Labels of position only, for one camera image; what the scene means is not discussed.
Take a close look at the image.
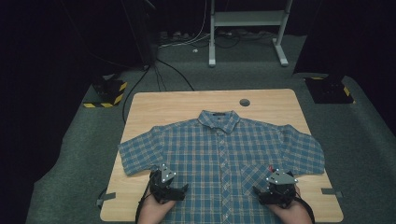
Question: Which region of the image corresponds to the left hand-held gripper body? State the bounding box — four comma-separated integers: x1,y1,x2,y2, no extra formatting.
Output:
148,163,177,204

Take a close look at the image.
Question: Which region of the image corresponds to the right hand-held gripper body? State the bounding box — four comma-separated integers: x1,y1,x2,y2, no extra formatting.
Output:
264,168,299,208

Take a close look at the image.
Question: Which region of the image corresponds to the blue plaid short-sleeved shirt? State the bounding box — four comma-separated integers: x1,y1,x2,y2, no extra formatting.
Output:
118,109,326,224

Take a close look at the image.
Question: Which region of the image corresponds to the grey tape strip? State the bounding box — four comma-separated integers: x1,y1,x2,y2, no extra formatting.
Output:
96,191,117,209
320,188,344,199

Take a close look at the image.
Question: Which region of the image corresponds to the black yellow striped stand base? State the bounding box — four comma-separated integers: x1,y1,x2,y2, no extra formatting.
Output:
304,76,356,105
83,74,129,109

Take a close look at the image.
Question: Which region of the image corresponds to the dark power strip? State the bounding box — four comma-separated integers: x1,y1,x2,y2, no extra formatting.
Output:
158,30,191,42

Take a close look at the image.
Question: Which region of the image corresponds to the dark metal stand pole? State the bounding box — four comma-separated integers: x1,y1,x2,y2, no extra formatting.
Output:
120,0,158,70

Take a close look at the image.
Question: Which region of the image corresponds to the long black floor cable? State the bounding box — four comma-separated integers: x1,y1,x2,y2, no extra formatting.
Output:
121,64,151,124

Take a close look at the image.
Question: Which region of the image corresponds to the thin black floor cable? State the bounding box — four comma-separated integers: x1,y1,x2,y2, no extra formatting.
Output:
154,58,196,92

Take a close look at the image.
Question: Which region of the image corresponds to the white cable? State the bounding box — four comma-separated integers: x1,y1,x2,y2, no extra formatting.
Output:
159,0,212,49

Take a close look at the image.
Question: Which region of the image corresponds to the tangle of black cables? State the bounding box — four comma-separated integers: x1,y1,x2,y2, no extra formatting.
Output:
214,29,276,49

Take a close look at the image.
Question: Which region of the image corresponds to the white metal desk frame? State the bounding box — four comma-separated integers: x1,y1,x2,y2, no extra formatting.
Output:
208,0,293,68

